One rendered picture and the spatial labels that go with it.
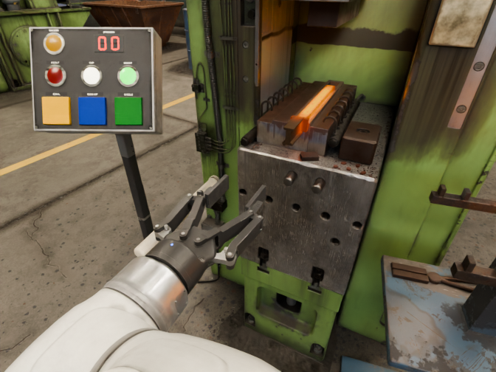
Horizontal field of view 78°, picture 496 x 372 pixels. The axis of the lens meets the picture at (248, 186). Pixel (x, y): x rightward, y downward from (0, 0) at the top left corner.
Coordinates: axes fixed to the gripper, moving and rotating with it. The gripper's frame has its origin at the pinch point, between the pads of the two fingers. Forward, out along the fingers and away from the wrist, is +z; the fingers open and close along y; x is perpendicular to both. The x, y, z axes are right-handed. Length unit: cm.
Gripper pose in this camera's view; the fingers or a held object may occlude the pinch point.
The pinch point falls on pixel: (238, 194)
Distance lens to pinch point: 53.7
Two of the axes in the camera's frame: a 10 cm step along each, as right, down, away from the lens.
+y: 9.0, 2.6, -3.6
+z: 4.4, -5.1, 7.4
